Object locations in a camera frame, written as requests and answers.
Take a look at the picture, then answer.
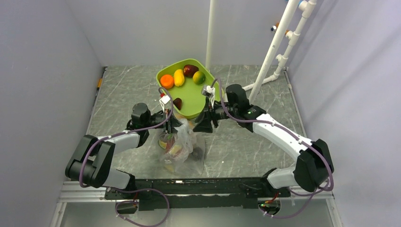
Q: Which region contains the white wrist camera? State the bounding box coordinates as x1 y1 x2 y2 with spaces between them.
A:
159 94 171 108
201 85 216 98

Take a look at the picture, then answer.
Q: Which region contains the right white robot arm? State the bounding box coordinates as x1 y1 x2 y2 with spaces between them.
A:
193 84 334 196

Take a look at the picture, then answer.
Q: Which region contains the green plastic tray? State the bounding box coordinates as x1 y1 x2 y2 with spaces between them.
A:
156 59 215 119

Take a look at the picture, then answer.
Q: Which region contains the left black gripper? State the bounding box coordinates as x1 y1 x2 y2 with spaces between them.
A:
144 109 189 134

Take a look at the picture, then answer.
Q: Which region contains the dark red apple back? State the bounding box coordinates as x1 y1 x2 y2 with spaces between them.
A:
183 64 199 78

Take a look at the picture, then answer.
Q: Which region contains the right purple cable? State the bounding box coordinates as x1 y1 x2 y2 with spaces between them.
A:
210 78 335 219

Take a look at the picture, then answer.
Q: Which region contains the red grape bunch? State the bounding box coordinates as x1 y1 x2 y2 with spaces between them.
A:
165 135 175 153

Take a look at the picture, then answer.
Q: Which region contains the dark purple mangosteen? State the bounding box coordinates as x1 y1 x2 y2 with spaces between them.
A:
191 147 204 161

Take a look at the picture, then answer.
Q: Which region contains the green yellow fake mango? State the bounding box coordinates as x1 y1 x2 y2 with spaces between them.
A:
192 71 206 85

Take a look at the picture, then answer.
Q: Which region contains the orange hook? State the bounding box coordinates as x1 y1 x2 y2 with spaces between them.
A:
270 22 289 35

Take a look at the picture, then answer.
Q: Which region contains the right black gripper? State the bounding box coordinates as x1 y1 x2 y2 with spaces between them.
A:
193 97 238 133

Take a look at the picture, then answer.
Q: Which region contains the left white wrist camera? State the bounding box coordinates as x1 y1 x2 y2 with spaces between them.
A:
159 94 171 108

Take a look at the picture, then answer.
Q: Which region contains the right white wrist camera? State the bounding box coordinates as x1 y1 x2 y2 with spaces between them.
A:
201 85 216 98

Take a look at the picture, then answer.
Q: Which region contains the orange fake fruit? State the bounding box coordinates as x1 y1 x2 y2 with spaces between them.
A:
159 74 174 89

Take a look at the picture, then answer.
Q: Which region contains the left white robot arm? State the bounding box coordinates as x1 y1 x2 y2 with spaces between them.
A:
65 103 182 199

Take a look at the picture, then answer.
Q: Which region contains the clear plastic bag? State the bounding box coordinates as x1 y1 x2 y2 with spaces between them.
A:
158 113 206 177

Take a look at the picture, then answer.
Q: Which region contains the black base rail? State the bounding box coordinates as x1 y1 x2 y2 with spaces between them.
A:
105 177 290 211

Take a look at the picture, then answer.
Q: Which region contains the small dark red fig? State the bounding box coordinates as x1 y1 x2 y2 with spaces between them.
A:
173 98 183 110

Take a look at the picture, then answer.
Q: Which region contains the orange handled tool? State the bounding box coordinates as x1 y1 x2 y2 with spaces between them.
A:
96 78 103 91

